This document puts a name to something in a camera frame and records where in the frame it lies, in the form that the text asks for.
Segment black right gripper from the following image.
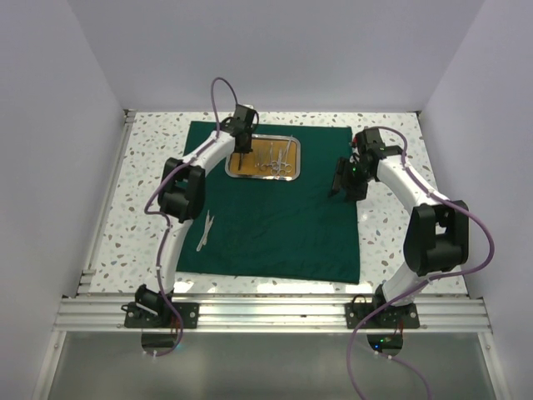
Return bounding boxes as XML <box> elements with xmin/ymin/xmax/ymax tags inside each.
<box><xmin>329</xmin><ymin>157</ymin><xmax>374</xmax><ymax>203</ymax></box>

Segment dark green surgical cloth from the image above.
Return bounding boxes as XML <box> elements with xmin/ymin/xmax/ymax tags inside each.
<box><xmin>177</xmin><ymin>125</ymin><xmax>361</xmax><ymax>284</ymax></box>

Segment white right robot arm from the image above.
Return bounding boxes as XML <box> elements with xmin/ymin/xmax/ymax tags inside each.
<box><xmin>329</xmin><ymin>127</ymin><xmax>470</xmax><ymax>328</ymax></box>

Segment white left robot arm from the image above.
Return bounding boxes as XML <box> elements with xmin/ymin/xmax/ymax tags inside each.
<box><xmin>135</xmin><ymin>104</ymin><xmax>259</xmax><ymax>328</ymax></box>

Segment steel surgical scissors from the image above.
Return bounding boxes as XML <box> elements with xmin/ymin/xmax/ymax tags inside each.
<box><xmin>259</xmin><ymin>142</ymin><xmax>282</xmax><ymax>176</ymax></box>

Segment steel forceps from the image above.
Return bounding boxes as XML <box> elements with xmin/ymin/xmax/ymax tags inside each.
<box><xmin>256</xmin><ymin>144</ymin><xmax>271</xmax><ymax>170</ymax></box>

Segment yellow tray liner mat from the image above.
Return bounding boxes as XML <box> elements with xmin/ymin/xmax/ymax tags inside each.
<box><xmin>229</xmin><ymin>139</ymin><xmax>297</xmax><ymax>177</ymax></box>

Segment steel instrument tray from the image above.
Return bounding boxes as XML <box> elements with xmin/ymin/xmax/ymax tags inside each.
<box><xmin>224</xmin><ymin>133</ymin><xmax>301</xmax><ymax>183</ymax></box>

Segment steel hemostat clamp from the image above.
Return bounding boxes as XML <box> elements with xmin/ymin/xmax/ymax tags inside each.
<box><xmin>271</xmin><ymin>138</ymin><xmax>292</xmax><ymax>176</ymax></box>

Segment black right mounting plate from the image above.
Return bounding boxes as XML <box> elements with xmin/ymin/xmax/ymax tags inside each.
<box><xmin>344</xmin><ymin>302</ymin><xmax>421</xmax><ymax>330</ymax></box>

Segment black mounting plate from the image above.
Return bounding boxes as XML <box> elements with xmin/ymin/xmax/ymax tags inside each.
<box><xmin>121</xmin><ymin>302</ymin><xmax>200</xmax><ymax>329</ymax></box>
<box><xmin>344</xmin><ymin>302</ymin><xmax>421</xmax><ymax>330</ymax></box>

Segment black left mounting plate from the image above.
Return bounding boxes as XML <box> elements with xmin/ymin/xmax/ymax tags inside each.
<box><xmin>121</xmin><ymin>302</ymin><xmax>200</xmax><ymax>329</ymax></box>

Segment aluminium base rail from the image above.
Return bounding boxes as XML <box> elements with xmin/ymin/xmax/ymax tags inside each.
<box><xmin>52</xmin><ymin>294</ymin><xmax>492</xmax><ymax>333</ymax></box>

